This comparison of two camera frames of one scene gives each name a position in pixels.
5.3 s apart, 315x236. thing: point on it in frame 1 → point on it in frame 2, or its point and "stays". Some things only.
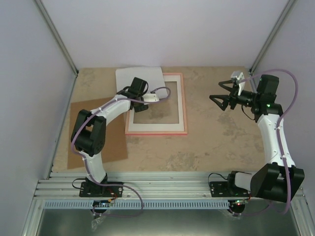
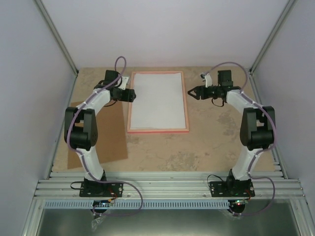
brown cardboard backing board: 115,148 stays
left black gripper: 138,109 → 129,97
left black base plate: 91,189 stays
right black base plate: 223,189 stays
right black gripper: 233,96 → 197,91
